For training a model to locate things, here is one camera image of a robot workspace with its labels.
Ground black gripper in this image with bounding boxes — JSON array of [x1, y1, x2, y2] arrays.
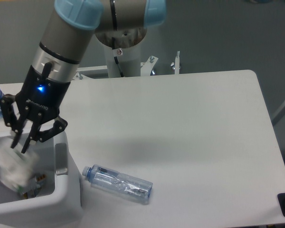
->
[[0, 64, 70, 153]]

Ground white paper trash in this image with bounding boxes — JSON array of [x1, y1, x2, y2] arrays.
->
[[0, 138, 39, 191]]

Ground clear plastic bottle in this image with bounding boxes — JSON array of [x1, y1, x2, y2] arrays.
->
[[82, 164, 153, 205]]

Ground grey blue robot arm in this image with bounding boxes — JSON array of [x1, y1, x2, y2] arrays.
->
[[0, 0, 167, 153]]

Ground white plastic trash can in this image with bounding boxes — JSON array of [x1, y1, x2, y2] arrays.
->
[[0, 132, 83, 228]]

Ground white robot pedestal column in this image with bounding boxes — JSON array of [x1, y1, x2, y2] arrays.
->
[[95, 26, 148, 78]]

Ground black cable on pedestal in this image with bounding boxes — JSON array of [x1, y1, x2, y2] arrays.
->
[[111, 37, 124, 78]]

